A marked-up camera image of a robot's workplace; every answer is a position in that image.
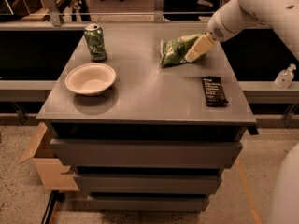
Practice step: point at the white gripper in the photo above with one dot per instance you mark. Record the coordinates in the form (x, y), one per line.
(219, 28)

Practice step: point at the green jalapeno chip bag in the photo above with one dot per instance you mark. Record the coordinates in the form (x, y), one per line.
(173, 51)

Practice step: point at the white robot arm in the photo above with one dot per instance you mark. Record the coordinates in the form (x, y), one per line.
(281, 15)

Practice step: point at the white paper bowl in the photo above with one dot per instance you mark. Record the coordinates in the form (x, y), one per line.
(90, 79)

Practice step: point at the black snack bar wrapper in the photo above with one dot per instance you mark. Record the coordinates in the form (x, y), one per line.
(214, 92)

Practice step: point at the metal railing with posts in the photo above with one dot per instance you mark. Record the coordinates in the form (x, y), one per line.
(86, 11)

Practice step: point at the clear sanitizer bottle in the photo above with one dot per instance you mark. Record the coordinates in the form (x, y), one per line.
(285, 77)

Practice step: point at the grey drawer cabinet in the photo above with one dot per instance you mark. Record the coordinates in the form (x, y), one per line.
(149, 143)

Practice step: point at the green soda can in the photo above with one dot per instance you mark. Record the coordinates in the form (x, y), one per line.
(95, 41)

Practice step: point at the cardboard box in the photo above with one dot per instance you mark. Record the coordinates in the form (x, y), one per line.
(53, 175)

